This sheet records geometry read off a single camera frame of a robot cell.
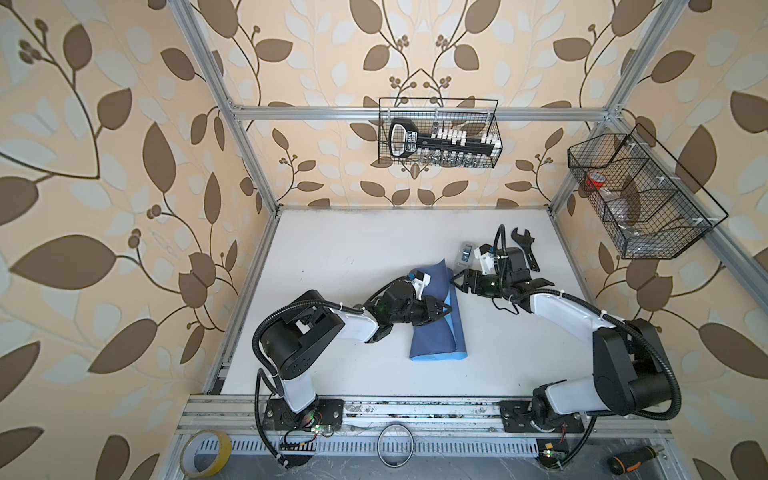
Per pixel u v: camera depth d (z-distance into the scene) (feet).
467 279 2.61
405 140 2.77
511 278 2.27
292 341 1.58
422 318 2.52
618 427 2.39
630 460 2.21
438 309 2.60
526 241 3.57
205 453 2.30
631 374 1.41
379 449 2.31
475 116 2.99
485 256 2.71
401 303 2.34
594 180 2.91
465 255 3.33
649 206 2.41
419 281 2.70
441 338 2.65
